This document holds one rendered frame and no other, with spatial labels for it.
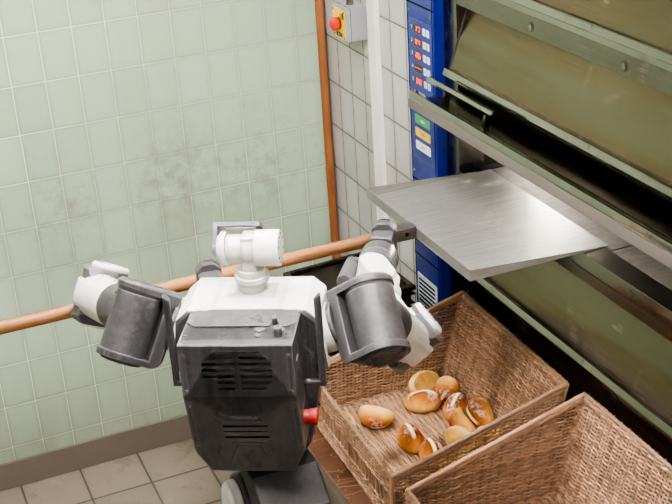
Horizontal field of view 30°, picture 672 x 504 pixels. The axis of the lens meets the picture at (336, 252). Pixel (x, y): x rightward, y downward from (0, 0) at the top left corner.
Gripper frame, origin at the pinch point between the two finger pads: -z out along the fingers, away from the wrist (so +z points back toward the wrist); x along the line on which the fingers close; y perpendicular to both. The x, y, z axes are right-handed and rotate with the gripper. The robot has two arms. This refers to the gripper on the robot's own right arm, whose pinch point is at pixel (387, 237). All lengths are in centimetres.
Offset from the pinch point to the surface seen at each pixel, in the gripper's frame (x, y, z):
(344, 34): 24, 27, -89
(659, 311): -4, -61, 25
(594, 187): 20, -47, 16
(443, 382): -53, -9, -23
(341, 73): 5, 34, -111
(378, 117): 0, 17, -84
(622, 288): -4, -54, 14
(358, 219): -43, 30, -105
